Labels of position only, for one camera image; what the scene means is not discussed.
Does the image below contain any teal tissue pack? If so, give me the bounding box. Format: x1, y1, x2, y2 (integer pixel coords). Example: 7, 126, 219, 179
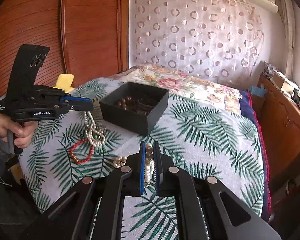
249, 85, 268, 98

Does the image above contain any black square jewelry box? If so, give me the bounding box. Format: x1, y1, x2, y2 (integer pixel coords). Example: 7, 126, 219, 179
99, 82, 169, 135

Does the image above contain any blue blanket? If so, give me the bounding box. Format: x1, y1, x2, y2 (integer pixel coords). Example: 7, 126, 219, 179
239, 89, 273, 222

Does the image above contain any wooden side cabinet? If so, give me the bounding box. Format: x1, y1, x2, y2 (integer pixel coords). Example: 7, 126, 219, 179
257, 74, 300, 193

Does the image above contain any wooden wardrobe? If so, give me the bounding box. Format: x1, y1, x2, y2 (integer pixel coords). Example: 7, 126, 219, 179
0, 0, 129, 97

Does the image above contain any floral quilt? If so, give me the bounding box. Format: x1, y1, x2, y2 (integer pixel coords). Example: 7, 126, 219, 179
110, 64, 242, 115

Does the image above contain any cardboard box on cabinet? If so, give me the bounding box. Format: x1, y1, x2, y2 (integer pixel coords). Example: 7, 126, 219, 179
272, 72, 295, 93

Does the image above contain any red coral bead bracelet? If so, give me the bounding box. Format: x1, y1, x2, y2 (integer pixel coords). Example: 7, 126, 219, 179
69, 139, 95, 165

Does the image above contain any white and gold bead bracelet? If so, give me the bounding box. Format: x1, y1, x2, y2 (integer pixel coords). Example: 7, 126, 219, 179
112, 142, 155, 188

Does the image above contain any sheer circle pattern curtain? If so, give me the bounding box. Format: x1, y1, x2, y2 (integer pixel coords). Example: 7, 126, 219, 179
130, 0, 264, 88

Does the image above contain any green leaf print bedsheet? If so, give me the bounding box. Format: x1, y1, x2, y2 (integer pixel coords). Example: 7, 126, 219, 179
19, 78, 264, 239

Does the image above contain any person's left hand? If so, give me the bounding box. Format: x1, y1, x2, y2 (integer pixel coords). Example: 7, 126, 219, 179
0, 114, 38, 148

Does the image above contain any yellow plush toy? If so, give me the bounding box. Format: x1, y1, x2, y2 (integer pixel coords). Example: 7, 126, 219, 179
53, 74, 74, 93

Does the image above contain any white pearl necklace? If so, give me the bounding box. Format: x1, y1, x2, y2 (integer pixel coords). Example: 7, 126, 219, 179
83, 110, 107, 148

